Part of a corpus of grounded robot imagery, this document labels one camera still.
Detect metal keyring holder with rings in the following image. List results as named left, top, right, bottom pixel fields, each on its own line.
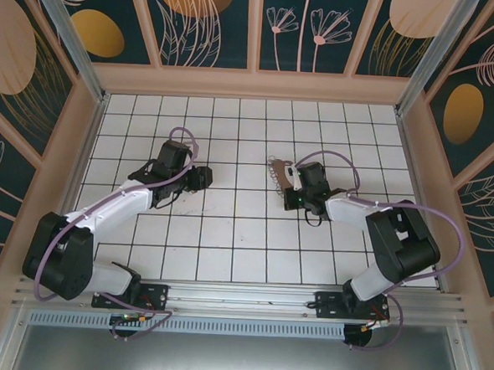
left=264, top=154, right=296, bottom=198

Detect grey metal sheet panel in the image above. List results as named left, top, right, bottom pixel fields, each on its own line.
left=0, top=299, right=489, bottom=370

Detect aluminium side rail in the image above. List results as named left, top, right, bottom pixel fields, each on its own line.
left=385, top=111, right=454, bottom=292

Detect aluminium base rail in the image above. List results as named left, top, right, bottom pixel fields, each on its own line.
left=11, top=265, right=472, bottom=333

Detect aluminium corner post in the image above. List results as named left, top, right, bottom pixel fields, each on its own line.
left=18, top=0, right=113, bottom=103
left=394, top=0, right=480, bottom=121

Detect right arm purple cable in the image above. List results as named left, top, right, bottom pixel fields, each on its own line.
left=283, top=148, right=471, bottom=358

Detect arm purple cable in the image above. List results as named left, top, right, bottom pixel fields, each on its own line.
left=30, top=118, right=203, bottom=345
left=283, top=148, right=471, bottom=358

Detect grey slotted cable duct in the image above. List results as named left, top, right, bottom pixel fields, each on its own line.
left=27, top=306, right=347, bottom=343

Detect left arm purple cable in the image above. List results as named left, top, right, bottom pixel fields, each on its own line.
left=30, top=118, right=203, bottom=345

